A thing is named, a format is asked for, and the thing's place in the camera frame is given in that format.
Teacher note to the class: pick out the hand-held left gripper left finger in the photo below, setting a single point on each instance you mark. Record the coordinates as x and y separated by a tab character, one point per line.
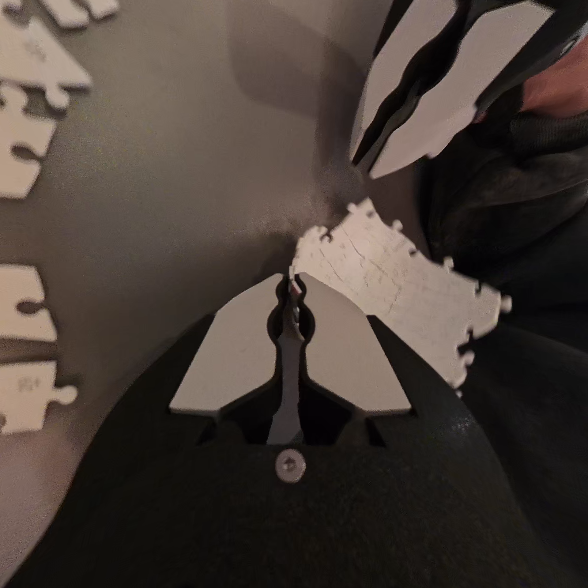
229	358

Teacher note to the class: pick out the row of white puzzle pieces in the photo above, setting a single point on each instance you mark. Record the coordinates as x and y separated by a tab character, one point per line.
23	160

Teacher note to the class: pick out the partly built puzzle ball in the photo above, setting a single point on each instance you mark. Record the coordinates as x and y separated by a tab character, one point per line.
390	275

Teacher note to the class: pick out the person's right hand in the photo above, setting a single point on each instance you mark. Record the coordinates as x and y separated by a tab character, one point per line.
565	87

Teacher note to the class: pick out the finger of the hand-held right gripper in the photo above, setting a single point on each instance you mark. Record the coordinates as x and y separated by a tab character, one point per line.
459	92
395	59

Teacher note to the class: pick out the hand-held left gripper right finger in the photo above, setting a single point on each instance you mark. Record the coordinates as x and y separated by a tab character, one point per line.
353	358

